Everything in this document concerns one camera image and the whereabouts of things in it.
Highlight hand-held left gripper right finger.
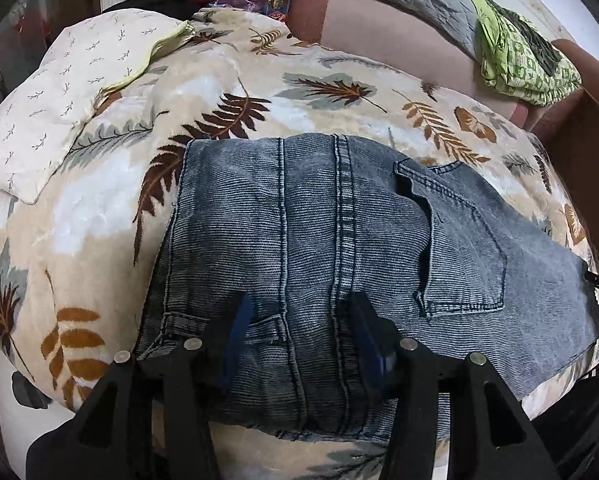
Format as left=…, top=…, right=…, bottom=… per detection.
left=337, top=292, right=563, bottom=480

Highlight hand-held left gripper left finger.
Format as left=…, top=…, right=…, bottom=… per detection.
left=27, top=292, right=255, bottom=480

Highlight grey denim pants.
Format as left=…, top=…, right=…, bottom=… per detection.
left=134, top=132, right=599, bottom=443

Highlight leaf print fleece blanket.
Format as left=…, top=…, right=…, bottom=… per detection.
left=0, top=7, right=599, bottom=480

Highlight brown cardboard box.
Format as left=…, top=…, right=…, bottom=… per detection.
left=532, top=85, right=599, bottom=261

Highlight white sprig print pillow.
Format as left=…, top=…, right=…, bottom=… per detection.
left=0, top=10, right=196, bottom=206

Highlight pink brown sofa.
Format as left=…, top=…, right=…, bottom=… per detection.
left=287, top=0, right=595, bottom=133

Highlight green patterned cloth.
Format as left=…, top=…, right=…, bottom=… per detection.
left=457, top=0, right=583, bottom=107

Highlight blue snack packets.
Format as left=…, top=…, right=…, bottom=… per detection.
left=210, top=0, right=293, bottom=23

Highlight black cloth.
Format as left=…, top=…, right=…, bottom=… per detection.
left=104, top=0, right=215, bottom=25

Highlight glass cabinet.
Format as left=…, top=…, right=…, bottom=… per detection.
left=0, top=0, right=101, bottom=116

